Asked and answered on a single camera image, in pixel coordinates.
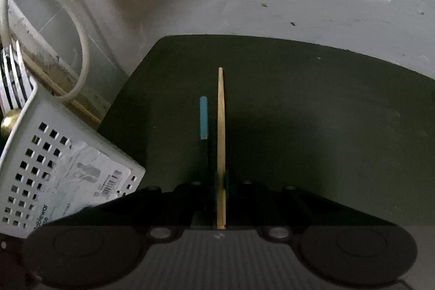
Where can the plain wooden chopstick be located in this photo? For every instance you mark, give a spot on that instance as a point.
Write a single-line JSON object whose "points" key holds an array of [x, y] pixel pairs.
{"points": [[221, 123]]}

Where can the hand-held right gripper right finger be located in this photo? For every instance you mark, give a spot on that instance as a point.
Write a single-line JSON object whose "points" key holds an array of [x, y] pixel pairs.
{"points": [[238, 201]]}

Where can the teal-tipped dark chopstick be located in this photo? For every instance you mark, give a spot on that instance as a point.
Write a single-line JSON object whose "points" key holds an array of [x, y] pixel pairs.
{"points": [[203, 120]]}

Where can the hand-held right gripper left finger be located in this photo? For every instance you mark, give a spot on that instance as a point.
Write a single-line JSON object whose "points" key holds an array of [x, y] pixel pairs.
{"points": [[204, 201]]}

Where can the gold spoon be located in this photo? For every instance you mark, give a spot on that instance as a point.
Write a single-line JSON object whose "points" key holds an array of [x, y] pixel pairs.
{"points": [[10, 122]]}

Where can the grey perforated utensil basket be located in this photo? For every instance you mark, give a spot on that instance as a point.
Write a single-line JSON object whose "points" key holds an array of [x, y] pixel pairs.
{"points": [[85, 157]]}

